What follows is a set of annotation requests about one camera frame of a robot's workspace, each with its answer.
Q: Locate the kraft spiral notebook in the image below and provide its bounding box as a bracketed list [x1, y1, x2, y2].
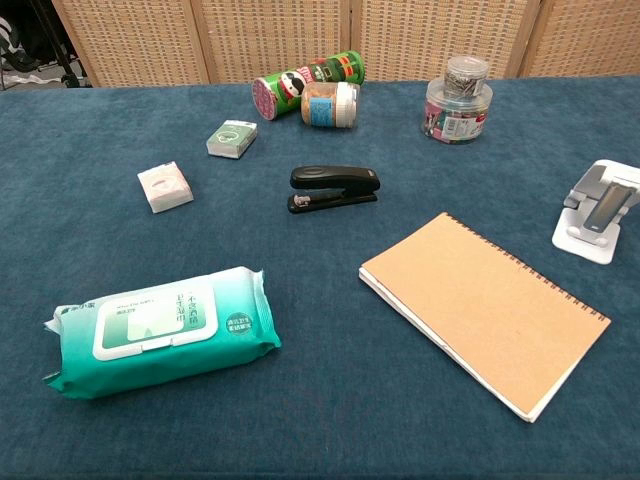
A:
[358, 211, 612, 424]

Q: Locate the black tripod stand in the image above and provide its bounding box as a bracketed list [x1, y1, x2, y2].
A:
[0, 0, 94, 90]

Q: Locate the green tissue packet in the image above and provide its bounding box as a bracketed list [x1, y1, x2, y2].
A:
[205, 119, 259, 160]

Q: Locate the black stapler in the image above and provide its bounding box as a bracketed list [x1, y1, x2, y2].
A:
[286, 165, 381, 215]

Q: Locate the green wet wipes pack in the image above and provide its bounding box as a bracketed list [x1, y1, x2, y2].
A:
[42, 265, 283, 401]

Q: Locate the woven rattan folding screen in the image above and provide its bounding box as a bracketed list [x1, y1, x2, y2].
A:
[51, 0, 640, 89]

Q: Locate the small clear paper clip jar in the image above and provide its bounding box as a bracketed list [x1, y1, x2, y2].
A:
[444, 55, 490, 97]

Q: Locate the clear jar with blue label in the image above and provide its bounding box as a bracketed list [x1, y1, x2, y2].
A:
[300, 81, 362, 129]

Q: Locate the large clear binder clip tub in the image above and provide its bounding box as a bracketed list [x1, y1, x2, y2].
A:
[420, 77, 494, 146]

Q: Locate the white phone stand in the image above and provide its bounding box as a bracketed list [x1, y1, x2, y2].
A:
[551, 159, 640, 265]

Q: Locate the green chips can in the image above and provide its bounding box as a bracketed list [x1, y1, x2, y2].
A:
[251, 49, 369, 122]

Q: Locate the blue tablecloth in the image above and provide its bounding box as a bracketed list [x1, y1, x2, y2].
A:
[0, 74, 640, 480]

